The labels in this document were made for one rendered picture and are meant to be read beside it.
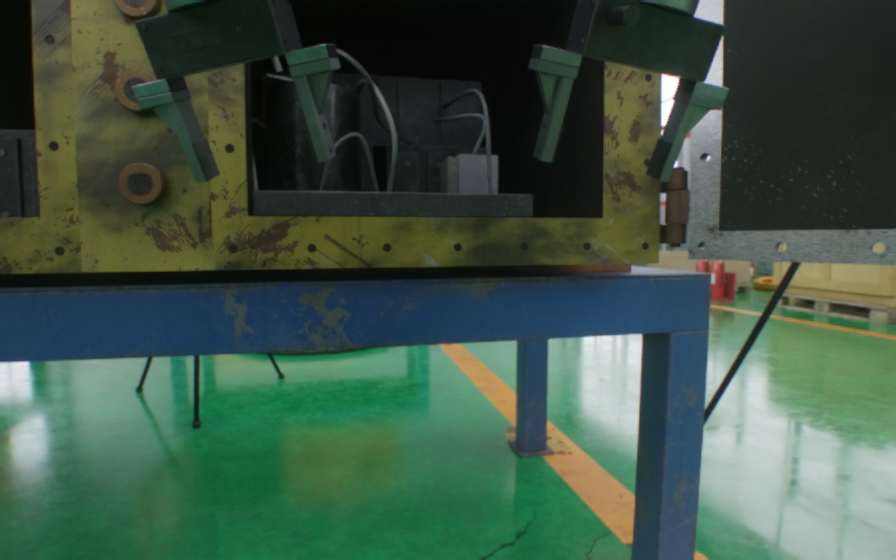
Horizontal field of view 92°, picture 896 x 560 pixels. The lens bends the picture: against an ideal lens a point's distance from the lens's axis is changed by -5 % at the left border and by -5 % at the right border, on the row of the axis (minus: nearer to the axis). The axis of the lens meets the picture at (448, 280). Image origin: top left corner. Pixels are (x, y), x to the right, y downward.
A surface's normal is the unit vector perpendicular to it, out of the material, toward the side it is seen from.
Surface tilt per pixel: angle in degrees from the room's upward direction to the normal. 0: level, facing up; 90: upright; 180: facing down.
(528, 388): 90
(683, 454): 90
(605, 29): 114
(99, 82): 90
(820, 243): 90
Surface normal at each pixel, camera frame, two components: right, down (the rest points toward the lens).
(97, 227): 0.20, 0.08
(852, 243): -0.75, 0.06
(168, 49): -0.07, 0.48
